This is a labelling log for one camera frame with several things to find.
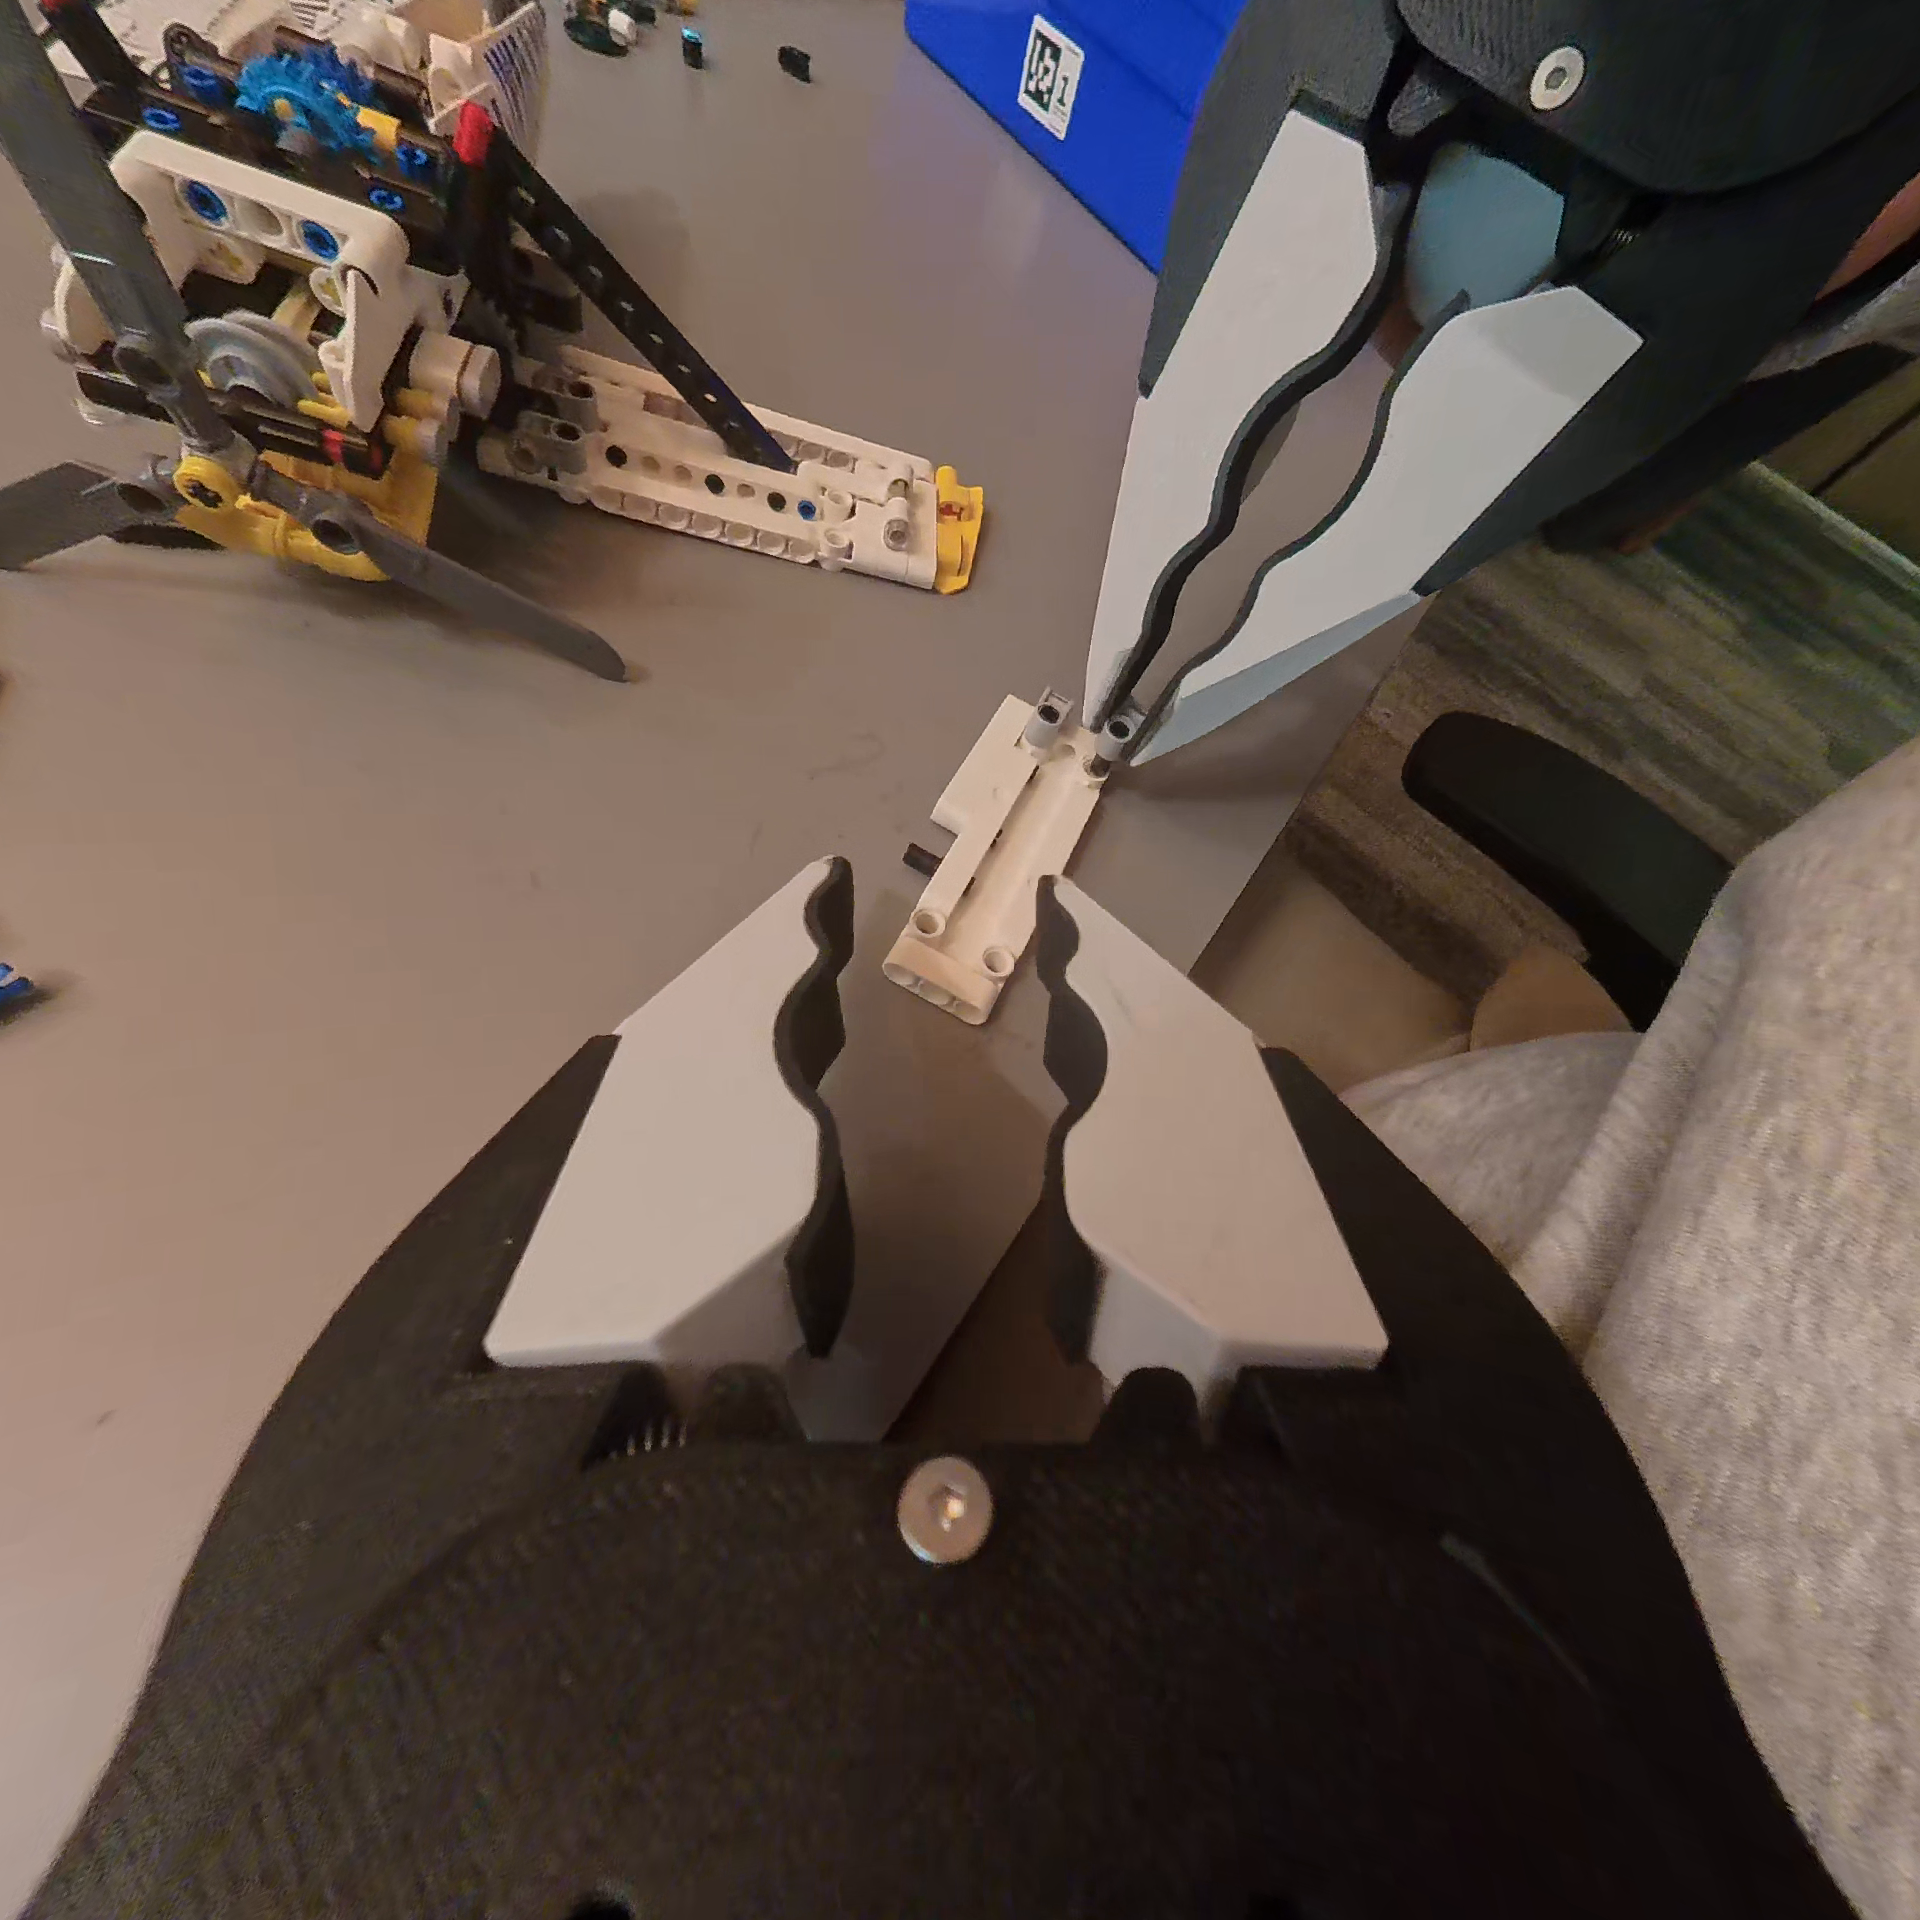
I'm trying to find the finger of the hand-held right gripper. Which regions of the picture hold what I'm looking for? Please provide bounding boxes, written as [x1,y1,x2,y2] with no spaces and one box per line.
[1083,107,1415,733]
[1128,280,1648,770]

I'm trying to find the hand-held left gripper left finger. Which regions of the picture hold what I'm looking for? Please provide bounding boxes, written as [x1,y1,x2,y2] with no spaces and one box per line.
[481,855,858,1397]

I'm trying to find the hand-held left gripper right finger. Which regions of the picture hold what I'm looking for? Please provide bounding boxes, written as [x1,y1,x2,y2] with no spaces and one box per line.
[1036,875,1392,1422]

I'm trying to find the lego helicopter model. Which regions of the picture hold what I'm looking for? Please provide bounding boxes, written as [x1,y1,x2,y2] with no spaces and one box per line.
[0,0,989,686]

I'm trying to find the white lego beam assembly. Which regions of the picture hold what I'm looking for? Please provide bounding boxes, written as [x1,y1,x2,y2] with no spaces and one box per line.
[882,691,1115,1028]

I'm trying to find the blue box with tag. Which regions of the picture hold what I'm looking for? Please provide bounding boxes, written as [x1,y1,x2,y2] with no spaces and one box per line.
[904,0,1251,276]

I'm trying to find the white blue-striped container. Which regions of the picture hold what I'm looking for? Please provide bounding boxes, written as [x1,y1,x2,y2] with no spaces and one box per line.
[427,0,547,144]

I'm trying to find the person's grey clothing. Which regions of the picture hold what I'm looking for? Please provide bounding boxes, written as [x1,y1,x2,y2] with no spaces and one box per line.
[1343,742,1920,1920]

